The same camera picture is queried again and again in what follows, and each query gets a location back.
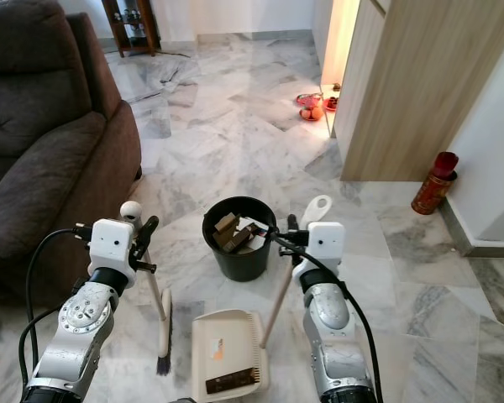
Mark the beige hand broom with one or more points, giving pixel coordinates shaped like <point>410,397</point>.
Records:
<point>164,323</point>

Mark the tall light wooden cabinet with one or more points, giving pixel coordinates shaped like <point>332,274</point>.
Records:
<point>412,84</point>

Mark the small red cup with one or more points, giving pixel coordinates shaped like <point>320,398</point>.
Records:
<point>331,103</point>

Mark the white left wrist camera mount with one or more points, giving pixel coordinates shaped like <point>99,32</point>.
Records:
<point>113,242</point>

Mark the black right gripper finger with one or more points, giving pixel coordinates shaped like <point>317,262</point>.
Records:
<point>292,224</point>

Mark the brown cardboard scraps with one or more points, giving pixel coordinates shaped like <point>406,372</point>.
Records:
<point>228,231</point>

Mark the dark wooden shelf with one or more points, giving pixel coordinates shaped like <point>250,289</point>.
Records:
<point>153,25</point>

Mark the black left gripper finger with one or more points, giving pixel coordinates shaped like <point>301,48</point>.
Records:
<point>147,233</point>

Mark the red plate with fruit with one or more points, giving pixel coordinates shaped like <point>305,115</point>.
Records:
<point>310,107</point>

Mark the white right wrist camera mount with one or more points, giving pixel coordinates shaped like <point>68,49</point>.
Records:
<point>325,243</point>

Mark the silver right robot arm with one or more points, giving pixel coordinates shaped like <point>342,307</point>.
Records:
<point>328,319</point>

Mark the white paper scrap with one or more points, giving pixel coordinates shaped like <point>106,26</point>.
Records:
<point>258,233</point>

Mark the brown cardboard strip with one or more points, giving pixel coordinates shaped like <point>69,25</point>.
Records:
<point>231,384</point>

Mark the red cylindrical tin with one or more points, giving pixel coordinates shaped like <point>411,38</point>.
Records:
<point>430,193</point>

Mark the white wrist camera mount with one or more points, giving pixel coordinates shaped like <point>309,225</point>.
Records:
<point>113,242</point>
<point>325,243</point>

